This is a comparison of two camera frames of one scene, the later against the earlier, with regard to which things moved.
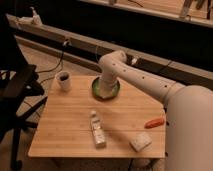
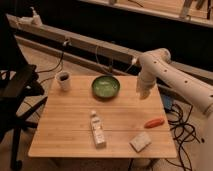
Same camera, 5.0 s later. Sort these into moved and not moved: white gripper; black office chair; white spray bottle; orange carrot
Moved: white gripper
Not moved: orange carrot; black office chair; white spray bottle
